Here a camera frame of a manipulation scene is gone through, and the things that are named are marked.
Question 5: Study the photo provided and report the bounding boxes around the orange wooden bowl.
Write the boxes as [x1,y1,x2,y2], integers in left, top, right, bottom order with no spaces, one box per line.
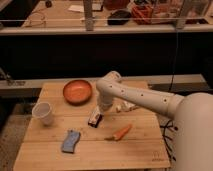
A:
[63,80,92,105]

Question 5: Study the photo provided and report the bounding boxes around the grey metal post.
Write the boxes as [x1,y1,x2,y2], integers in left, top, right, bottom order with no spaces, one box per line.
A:
[83,0,94,31]

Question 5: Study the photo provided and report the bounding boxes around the white paper sheet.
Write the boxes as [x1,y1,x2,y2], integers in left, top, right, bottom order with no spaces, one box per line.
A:
[68,5,84,13]

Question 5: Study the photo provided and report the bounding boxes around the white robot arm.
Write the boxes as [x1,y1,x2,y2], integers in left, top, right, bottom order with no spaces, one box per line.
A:
[96,71,213,171]

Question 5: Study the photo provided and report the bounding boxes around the white plastic bottle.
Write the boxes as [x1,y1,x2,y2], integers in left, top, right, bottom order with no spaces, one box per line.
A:
[116,101,138,112]

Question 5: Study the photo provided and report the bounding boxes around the black object on bench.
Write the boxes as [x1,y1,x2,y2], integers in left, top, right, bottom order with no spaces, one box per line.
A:
[107,10,131,25]

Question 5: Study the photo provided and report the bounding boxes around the orange carrot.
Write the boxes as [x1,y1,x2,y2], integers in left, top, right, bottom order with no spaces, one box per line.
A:
[106,124,132,141]

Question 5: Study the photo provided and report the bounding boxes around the orange box on bench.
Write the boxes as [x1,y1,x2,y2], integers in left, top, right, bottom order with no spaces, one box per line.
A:
[131,5,152,25]

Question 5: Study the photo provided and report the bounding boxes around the black floor cables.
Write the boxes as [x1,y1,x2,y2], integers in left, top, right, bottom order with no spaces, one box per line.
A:
[160,119,178,164]

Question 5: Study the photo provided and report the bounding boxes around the blue sponge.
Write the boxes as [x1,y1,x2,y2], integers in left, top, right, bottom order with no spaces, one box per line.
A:
[61,130,81,153]

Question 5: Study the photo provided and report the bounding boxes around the white paper cup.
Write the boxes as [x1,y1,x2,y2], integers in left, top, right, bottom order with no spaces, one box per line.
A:
[32,102,53,126]

